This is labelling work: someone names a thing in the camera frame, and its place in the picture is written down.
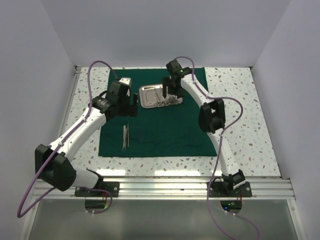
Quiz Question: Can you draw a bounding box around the steel instrument tray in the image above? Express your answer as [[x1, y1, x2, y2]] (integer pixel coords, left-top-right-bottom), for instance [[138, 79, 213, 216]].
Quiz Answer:
[[139, 84, 183, 109]]

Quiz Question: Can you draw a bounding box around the dark green surgical cloth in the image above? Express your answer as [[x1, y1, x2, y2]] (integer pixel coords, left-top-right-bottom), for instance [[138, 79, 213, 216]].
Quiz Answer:
[[98, 67, 217, 158]]

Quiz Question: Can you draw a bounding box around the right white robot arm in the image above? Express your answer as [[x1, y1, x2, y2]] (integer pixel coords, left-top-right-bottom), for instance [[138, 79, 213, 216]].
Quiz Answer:
[[162, 58, 246, 197]]

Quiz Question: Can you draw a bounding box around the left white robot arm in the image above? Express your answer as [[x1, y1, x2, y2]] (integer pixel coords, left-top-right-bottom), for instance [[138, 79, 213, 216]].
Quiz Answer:
[[35, 78, 138, 197]]

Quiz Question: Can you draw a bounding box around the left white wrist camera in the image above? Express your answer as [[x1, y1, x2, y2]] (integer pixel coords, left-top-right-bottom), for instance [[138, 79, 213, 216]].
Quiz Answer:
[[119, 77, 132, 87]]

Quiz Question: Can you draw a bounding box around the aluminium left side rail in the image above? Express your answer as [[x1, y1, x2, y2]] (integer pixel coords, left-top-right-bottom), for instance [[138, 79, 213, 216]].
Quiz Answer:
[[50, 65, 83, 143]]

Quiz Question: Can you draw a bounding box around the aluminium rail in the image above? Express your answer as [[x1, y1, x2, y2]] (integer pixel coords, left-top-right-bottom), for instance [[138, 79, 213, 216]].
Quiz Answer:
[[32, 176, 293, 200], [50, 65, 83, 143]]

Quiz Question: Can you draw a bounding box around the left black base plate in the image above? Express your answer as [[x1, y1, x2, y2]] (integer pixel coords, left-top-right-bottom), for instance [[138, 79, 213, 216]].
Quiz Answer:
[[74, 181, 120, 198]]

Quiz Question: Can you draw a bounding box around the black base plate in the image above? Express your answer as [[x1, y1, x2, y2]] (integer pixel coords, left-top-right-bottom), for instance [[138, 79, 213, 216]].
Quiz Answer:
[[74, 181, 120, 198], [208, 177, 253, 198]]

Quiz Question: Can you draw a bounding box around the aluminium front rail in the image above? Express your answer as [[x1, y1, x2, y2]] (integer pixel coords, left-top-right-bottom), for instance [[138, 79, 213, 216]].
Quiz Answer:
[[32, 176, 293, 200]]

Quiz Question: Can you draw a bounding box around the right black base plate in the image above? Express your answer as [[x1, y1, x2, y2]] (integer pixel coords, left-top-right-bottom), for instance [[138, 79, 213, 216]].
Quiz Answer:
[[208, 177, 253, 198]]

